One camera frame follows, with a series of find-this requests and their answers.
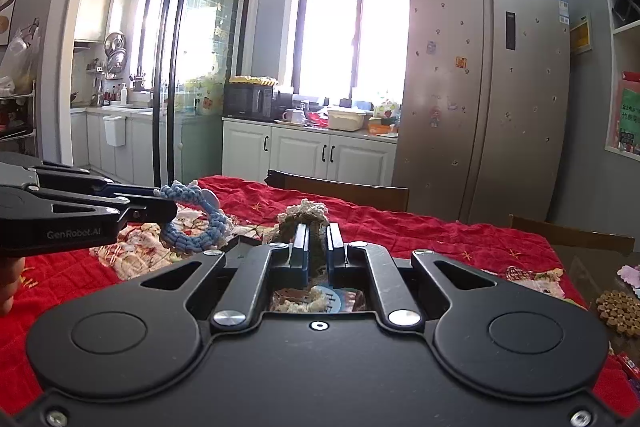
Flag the yellow crochet microwave cover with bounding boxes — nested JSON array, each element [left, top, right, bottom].
[[228, 75, 279, 86]]

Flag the pink scalloped coaster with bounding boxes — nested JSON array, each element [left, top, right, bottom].
[[616, 263, 640, 292]]

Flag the person's left hand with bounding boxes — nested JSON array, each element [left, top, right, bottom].
[[0, 258, 26, 318]]

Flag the yellow framed wall panel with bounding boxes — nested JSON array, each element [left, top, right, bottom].
[[570, 13, 594, 56]]

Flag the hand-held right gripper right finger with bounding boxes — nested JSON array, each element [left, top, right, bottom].
[[326, 223, 501, 330]]

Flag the hanging steel pot lids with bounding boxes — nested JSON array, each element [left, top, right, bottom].
[[104, 32, 128, 75]]

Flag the beige lidded container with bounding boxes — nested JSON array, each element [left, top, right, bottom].
[[326, 107, 367, 132]]

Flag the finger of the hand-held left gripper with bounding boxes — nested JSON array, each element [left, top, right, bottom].
[[32, 163, 161, 202], [30, 189, 178, 224]]

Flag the cork trivet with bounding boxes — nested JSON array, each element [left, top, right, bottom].
[[595, 289, 640, 339]]

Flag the hanging plastic bags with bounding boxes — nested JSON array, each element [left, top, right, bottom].
[[0, 24, 42, 95]]

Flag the blue crochet scrunchie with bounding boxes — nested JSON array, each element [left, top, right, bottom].
[[158, 180, 234, 256]]

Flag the white hanging trash bin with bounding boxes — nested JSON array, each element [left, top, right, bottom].
[[102, 114, 127, 148]]

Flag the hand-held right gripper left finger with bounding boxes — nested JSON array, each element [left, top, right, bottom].
[[140, 223, 311, 333]]

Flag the silver refrigerator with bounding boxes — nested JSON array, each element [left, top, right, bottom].
[[391, 0, 572, 226]]

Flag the red printed blanket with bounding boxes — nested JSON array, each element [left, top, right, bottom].
[[0, 174, 631, 413]]

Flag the dark wooden chair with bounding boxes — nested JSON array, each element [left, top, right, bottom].
[[507, 214, 637, 259]]

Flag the black microwave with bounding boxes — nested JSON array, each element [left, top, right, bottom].
[[223, 82, 282, 122]]

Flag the olive crochet scrunchie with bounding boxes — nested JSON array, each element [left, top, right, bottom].
[[274, 201, 330, 248]]

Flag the wooden chair back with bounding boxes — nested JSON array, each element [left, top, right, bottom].
[[265, 169, 411, 214]]

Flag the sliding glass door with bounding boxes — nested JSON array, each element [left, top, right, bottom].
[[137, 0, 253, 190]]

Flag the white kitchen cabinet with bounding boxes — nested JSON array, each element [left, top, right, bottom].
[[221, 117, 399, 196]]

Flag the green poster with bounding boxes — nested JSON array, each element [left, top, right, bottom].
[[619, 88, 640, 146]]

